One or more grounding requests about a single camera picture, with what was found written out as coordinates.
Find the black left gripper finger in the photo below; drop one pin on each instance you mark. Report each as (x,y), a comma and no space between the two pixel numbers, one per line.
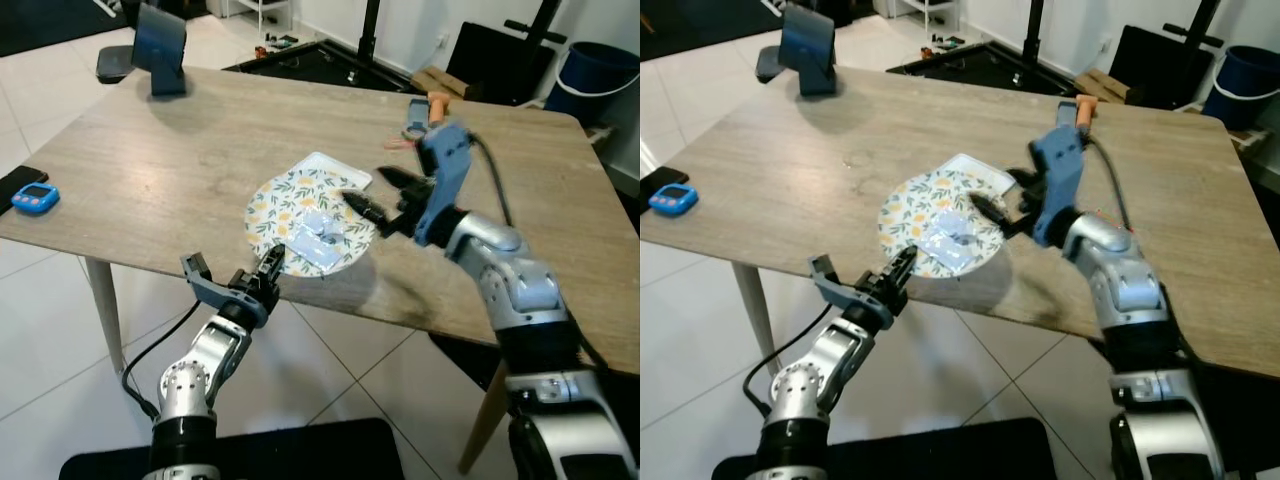
(271,278)
(902,278)

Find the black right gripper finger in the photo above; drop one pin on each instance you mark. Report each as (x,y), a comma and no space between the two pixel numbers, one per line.
(1024,182)
(372,212)
(400,182)
(995,214)

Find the clear plastic wrapper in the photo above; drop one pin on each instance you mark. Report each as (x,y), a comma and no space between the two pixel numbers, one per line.
(320,235)
(955,240)

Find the white rectangular tray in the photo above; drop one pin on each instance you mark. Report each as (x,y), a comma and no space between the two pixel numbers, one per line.
(335,170)
(975,170)

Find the lemon leaf patterned plate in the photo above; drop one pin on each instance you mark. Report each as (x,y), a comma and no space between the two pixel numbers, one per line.
(905,205)
(275,205)

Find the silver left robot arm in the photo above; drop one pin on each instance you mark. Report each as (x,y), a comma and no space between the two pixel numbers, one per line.
(815,385)
(195,380)

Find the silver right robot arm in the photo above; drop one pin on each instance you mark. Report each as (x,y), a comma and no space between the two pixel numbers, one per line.
(1140,310)
(520,300)

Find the orange cylinder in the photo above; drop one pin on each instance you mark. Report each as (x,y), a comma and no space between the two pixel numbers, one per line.
(438,105)
(1085,108)

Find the brown wooden block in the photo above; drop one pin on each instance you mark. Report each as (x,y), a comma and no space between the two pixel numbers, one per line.
(1100,85)
(440,82)

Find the light wooden table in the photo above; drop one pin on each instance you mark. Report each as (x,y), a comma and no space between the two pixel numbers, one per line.
(800,150)
(150,160)

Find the black bench pad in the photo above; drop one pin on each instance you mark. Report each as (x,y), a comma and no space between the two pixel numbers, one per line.
(1165,65)
(510,60)

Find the brown cardboard box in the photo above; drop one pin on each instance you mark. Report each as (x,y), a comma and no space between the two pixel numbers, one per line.
(615,138)
(1262,145)

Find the blue plastic bucket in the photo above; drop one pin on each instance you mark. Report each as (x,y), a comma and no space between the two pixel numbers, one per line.
(1245,88)
(600,85)

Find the blue kitchen timer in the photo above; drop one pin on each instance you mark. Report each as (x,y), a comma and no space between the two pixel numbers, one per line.
(35,197)
(673,198)

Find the black phone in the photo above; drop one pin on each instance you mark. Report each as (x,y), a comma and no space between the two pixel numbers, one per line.
(15,185)
(658,180)

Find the dark blue tabletop projector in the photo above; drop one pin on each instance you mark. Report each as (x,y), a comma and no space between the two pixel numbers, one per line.
(810,48)
(160,50)

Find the black rack post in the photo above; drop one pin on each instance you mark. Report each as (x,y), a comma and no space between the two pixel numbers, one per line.
(370,25)
(545,12)
(1033,25)
(1205,14)

